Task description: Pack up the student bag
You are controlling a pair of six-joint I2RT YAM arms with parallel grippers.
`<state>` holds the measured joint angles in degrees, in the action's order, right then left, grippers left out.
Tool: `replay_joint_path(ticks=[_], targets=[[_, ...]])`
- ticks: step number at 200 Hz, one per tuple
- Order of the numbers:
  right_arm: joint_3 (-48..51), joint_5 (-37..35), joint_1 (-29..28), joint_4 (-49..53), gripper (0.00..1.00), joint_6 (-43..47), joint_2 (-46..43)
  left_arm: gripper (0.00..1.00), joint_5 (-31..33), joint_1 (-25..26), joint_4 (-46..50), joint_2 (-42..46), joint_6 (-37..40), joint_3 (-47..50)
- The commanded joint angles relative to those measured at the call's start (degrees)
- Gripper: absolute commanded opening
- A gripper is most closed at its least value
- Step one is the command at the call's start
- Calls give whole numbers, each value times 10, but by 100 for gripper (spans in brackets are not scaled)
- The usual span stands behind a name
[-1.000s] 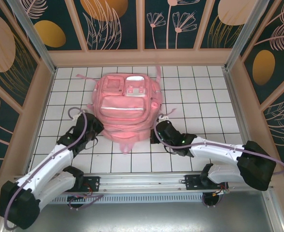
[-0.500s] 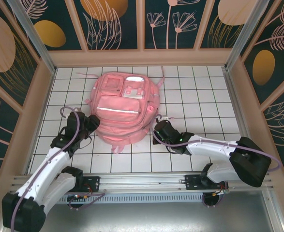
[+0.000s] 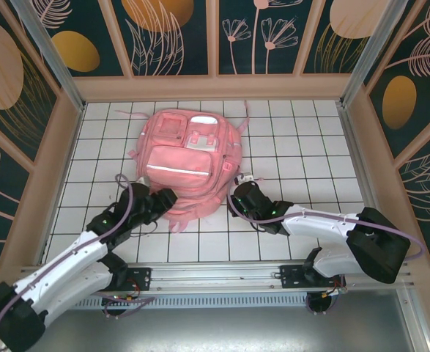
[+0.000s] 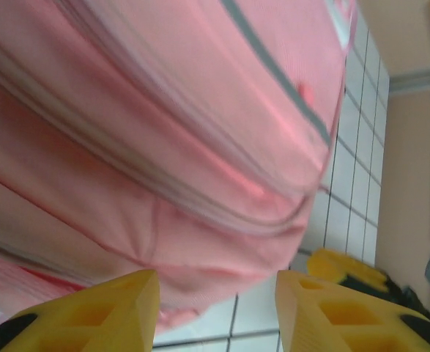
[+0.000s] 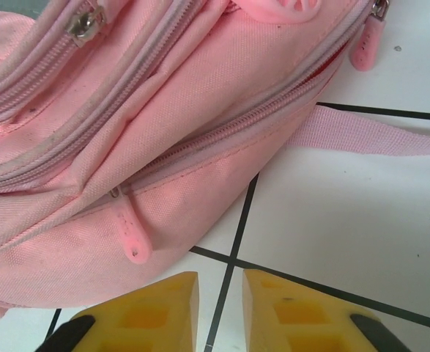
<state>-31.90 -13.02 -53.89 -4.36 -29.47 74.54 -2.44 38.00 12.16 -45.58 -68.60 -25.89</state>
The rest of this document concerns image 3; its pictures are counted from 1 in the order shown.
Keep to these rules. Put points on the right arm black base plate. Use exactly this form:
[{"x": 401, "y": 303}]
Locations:
[{"x": 291, "y": 278}]

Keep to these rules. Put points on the pink school backpack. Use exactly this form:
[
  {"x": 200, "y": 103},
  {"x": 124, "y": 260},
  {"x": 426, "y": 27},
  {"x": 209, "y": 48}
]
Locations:
[{"x": 185, "y": 157}]

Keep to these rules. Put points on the aluminium frame rail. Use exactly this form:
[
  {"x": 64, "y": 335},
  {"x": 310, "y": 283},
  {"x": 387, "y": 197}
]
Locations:
[{"x": 214, "y": 275}]

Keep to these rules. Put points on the aluminium side rail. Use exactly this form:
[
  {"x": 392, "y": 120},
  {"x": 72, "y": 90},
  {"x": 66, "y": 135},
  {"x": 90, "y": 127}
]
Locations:
[{"x": 354, "y": 146}]

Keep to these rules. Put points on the grey metal sheet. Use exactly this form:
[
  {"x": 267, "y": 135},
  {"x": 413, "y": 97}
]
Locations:
[{"x": 214, "y": 330}]

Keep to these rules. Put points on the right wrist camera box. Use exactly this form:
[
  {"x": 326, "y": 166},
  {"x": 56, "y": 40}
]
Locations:
[{"x": 244, "y": 177}]

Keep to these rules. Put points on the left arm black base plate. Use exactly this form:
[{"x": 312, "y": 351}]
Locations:
[{"x": 141, "y": 278}]

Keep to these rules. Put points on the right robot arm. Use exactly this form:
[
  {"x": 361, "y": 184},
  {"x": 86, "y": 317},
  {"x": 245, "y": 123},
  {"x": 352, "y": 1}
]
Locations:
[{"x": 321, "y": 225}]

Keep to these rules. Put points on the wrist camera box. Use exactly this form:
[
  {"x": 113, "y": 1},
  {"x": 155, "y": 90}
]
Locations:
[
  {"x": 143, "y": 182},
  {"x": 244, "y": 177}
]

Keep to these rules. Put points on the aluminium corner post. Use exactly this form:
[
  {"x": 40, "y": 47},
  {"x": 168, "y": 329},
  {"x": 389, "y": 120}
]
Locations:
[
  {"x": 51, "y": 58},
  {"x": 374, "y": 47}
]

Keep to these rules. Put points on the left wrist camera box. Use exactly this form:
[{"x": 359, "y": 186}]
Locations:
[{"x": 143, "y": 182}]

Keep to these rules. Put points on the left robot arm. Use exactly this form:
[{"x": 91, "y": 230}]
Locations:
[{"x": 61, "y": 264}]

